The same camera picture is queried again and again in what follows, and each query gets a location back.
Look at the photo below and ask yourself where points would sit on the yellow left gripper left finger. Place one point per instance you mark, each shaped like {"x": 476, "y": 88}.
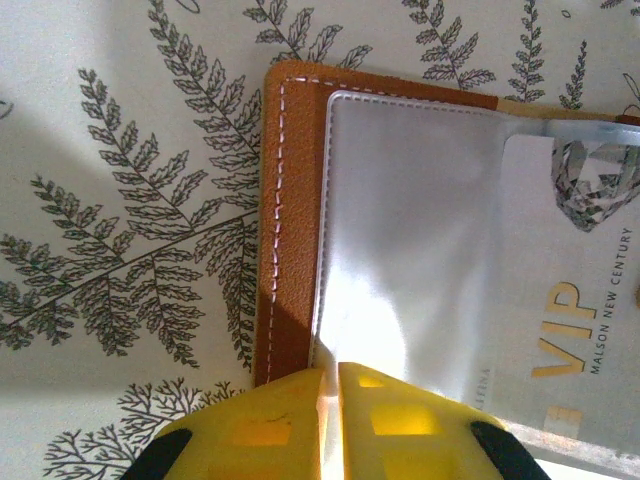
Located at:
{"x": 250, "y": 435}

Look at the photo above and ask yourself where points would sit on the brown leather card holder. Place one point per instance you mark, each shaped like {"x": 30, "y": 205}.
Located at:
{"x": 295, "y": 200}

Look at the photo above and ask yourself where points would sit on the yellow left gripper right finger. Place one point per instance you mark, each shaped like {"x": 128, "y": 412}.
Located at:
{"x": 415, "y": 440}

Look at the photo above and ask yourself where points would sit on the white VIP card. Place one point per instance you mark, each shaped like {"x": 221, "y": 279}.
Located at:
{"x": 575, "y": 310}

